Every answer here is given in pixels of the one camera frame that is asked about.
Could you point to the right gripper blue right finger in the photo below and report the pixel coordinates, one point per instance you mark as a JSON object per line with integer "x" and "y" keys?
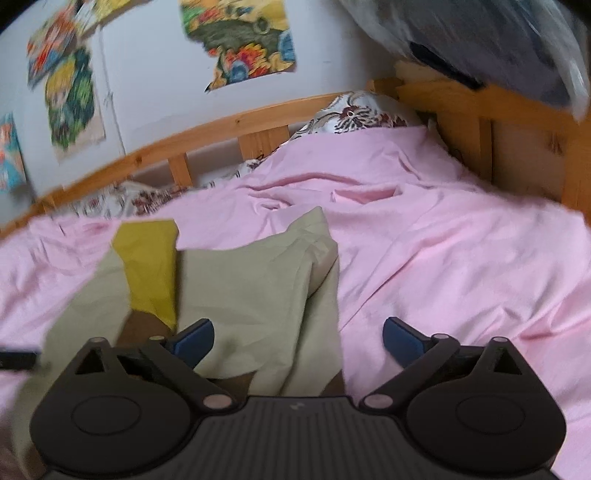
{"x": 421, "y": 358}

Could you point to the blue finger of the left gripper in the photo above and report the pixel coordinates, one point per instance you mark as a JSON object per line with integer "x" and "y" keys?
{"x": 18, "y": 361}

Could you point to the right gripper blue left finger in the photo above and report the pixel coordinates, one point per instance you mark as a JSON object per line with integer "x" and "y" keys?
{"x": 175, "y": 358}

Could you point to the beige brown olive hooded jacket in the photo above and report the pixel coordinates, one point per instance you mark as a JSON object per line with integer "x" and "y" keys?
{"x": 273, "y": 304}

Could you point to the plastic bag of clothes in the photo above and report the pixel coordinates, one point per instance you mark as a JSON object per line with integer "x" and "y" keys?
{"x": 539, "y": 49}

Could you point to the pink bed sheet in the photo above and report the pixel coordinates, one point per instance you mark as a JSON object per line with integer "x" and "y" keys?
{"x": 419, "y": 238}

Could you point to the floral white bedding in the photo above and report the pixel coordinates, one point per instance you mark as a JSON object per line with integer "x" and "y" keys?
{"x": 349, "y": 112}

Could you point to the blond anime character poster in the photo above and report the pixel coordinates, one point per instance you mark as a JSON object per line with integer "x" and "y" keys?
{"x": 71, "y": 99}

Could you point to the orange-haired anime girl poster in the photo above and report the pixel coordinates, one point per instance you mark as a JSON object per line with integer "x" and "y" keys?
{"x": 50, "y": 42}

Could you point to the colourful landscape poster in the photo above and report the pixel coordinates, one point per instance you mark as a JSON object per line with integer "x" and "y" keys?
{"x": 247, "y": 39}

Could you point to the yellow cartoon poster top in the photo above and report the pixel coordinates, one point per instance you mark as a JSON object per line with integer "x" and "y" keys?
{"x": 95, "y": 11}

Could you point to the wooden bed frame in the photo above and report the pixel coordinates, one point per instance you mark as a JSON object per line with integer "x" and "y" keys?
{"x": 504, "y": 138}

